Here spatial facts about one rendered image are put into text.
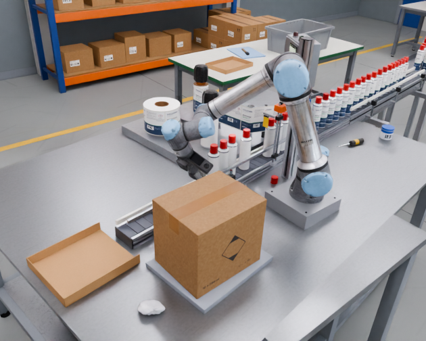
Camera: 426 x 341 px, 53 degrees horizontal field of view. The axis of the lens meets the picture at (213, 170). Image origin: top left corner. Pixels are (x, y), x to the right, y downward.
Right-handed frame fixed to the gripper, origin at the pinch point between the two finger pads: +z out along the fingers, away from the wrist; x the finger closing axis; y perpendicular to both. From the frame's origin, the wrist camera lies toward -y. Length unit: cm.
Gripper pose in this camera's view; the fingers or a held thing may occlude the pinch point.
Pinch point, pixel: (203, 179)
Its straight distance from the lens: 187.4
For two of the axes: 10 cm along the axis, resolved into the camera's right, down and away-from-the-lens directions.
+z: 3.2, 5.6, 7.6
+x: -6.2, 7.3, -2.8
